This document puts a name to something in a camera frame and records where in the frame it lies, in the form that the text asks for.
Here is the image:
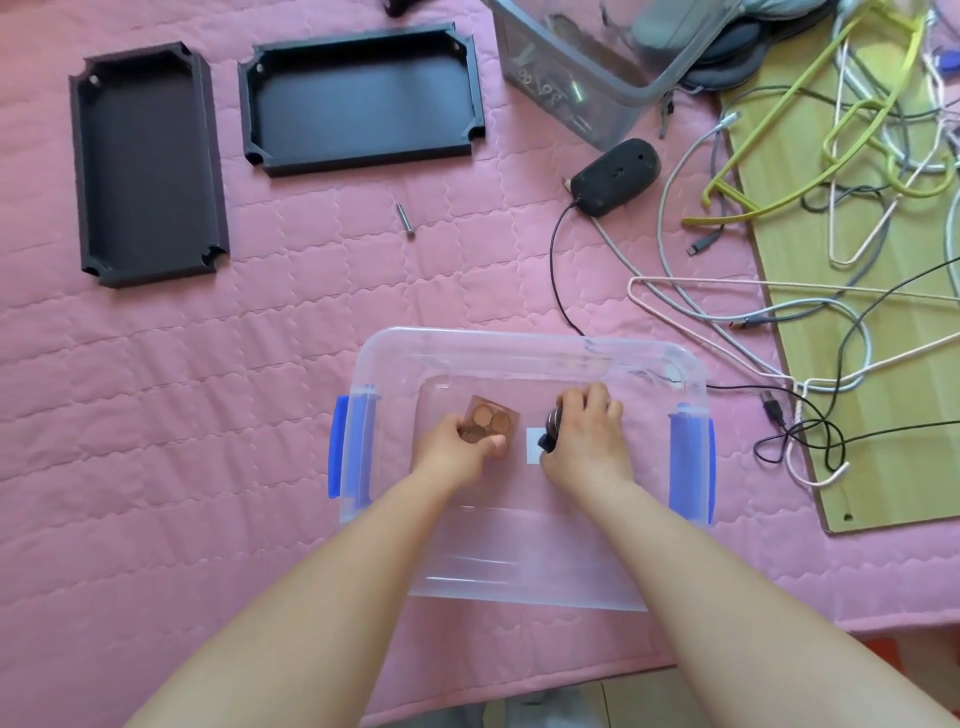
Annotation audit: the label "person's right hand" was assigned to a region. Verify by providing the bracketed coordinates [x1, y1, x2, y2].
[538, 382, 637, 508]

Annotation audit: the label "person's left hand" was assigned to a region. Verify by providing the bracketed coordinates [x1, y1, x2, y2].
[408, 413, 510, 496]

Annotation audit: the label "clear box blue latches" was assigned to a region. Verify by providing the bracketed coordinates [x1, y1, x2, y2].
[327, 326, 718, 613]

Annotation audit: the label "person's right forearm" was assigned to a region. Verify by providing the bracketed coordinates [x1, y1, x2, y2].
[584, 483, 960, 728]

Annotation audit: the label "person's left forearm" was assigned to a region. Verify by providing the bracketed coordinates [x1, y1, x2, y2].
[123, 472, 451, 728]

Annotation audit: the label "light grey trousers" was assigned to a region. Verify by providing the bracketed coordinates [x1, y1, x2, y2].
[419, 686, 601, 728]

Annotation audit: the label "black computer mouse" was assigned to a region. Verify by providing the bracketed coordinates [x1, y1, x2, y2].
[569, 138, 663, 219]

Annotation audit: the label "bamboo mat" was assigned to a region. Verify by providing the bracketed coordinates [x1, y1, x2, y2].
[716, 14, 960, 535]

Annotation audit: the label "black shelf tray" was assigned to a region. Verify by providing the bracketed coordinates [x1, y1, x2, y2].
[237, 20, 487, 179]
[68, 41, 230, 290]

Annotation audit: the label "clear plastic basket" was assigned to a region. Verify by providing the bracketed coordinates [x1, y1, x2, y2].
[487, 0, 744, 151]

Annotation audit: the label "grey eye mask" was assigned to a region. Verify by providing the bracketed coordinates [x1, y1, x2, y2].
[629, 0, 838, 91]

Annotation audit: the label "white wire hanger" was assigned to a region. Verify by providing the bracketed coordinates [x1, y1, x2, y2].
[828, 37, 946, 268]
[626, 273, 960, 489]

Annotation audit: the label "black mouse cable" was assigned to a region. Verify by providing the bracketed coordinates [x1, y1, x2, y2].
[549, 198, 960, 474]

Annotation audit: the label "grey cable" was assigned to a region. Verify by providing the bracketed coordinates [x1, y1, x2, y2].
[656, 110, 875, 395]

